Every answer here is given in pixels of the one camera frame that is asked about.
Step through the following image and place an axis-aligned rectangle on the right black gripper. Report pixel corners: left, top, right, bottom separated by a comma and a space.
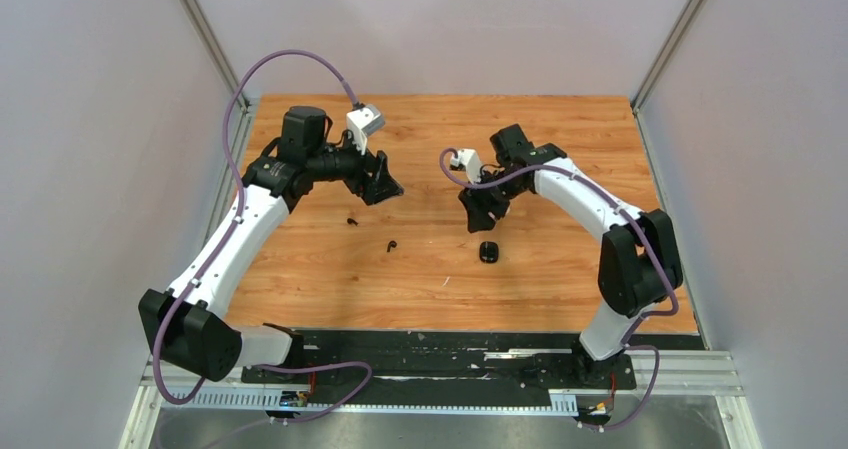
459, 168, 527, 233

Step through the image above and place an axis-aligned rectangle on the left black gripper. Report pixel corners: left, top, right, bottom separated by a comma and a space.
308, 129, 404, 205

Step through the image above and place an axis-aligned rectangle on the black earbud charging case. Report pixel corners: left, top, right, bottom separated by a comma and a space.
478, 241, 500, 264

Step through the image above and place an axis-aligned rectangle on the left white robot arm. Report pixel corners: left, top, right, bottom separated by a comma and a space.
139, 104, 403, 382

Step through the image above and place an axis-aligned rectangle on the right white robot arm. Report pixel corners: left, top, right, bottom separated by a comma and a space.
439, 124, 683, 387

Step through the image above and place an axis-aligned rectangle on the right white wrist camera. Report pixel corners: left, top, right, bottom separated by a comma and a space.
449, 148, 483, 184

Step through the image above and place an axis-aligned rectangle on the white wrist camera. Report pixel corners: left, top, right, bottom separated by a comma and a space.
449, 148, 483, 184
346, 104, 385, 155

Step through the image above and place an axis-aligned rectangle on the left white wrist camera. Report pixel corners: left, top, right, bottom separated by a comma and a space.
346, 104, 385, 155

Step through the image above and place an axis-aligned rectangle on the left aluminium frame post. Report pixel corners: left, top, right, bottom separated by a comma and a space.
179, 0, 251, 112

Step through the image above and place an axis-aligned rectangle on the aluminium frame post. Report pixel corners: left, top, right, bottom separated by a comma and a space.
179, 0, 251, 112
630, 0, 707, 115

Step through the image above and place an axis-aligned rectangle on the white slotted cable duct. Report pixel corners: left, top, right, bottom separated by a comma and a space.
160, 390, 579, 417

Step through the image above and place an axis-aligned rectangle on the right aluminium frame post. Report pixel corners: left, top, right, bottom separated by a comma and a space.
630, 0, 707, 115

